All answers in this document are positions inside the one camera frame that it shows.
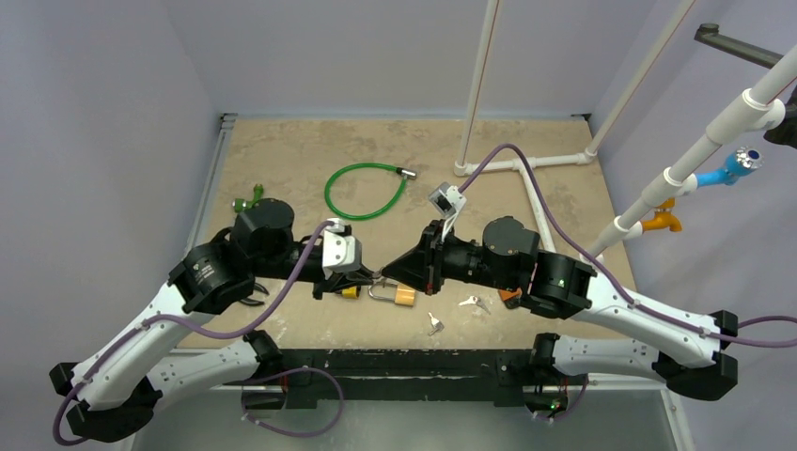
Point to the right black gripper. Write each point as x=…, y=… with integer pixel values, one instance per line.
x=431, y=260

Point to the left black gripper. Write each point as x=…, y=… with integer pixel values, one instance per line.
x=341, y=279

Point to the large brass padlock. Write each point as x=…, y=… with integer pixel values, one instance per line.
x=387, y=290

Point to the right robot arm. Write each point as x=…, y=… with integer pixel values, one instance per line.
x=682, y=350

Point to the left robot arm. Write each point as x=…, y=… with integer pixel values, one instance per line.
x=168, y=352

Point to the orange hex key set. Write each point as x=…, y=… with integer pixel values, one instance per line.
x=511, y=299

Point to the small yellow padlock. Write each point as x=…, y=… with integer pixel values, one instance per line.
x=351, y=293

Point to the black pliers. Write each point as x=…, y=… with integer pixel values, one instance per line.
x=257, y=297

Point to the orange faucet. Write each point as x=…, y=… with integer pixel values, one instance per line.
x=663, y=218

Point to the blue faucet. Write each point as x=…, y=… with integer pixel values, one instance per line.
x=738, y=164

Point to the black overhead bar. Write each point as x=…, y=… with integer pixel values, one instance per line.
x=709, y=35

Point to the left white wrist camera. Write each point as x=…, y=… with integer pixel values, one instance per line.
x=341, y=250

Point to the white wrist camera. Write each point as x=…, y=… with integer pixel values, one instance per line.
x=449, y=203
x=341, y=250

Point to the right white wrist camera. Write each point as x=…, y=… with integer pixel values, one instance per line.
x=449, y=203

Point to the green cable lock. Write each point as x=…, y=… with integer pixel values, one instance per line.
x=369, y=187

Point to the green hose nozzle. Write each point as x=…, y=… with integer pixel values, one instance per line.
x=241, y=204

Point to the white pvc pipe frame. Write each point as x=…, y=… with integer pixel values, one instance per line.
x=756, y=108

